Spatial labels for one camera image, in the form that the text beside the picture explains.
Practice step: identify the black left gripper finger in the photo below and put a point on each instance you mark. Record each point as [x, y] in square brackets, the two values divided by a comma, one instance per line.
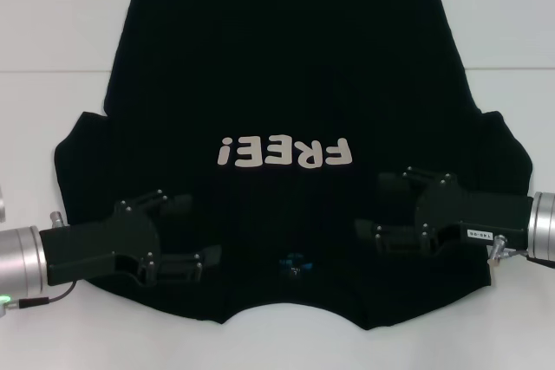
[182, 266]
[173, 204]

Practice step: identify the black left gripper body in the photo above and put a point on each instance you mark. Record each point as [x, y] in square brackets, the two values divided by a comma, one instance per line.
[95, 244]

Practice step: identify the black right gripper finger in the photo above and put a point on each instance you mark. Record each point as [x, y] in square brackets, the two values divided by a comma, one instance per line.
[399, 240]
[401, 182]

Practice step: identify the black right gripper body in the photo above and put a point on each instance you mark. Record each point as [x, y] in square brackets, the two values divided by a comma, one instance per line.
[468, 214]

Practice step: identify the black FREE print t-shirt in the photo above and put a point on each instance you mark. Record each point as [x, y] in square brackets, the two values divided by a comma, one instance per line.
[277, 62]

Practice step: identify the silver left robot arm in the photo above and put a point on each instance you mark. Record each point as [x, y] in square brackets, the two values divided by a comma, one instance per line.
[21, 257]

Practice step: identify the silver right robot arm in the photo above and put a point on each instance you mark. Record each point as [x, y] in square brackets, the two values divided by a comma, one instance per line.
[544, 227]

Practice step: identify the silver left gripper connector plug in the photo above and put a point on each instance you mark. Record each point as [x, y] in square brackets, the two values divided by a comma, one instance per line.
[56, 219]

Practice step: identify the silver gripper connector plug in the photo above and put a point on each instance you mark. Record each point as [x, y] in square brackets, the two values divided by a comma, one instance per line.
[56, 219]
[498, 251]

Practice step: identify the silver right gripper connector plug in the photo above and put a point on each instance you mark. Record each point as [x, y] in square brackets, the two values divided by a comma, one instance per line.
[498, 251]

